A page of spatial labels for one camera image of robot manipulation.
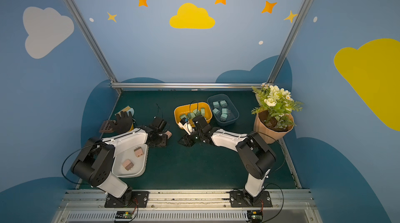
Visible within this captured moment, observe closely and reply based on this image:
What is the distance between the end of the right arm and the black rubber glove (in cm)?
40

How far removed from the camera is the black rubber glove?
0.99 meters

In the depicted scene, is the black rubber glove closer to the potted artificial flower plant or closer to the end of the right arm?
the end of the right arm

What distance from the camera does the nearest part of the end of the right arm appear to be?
0.69m
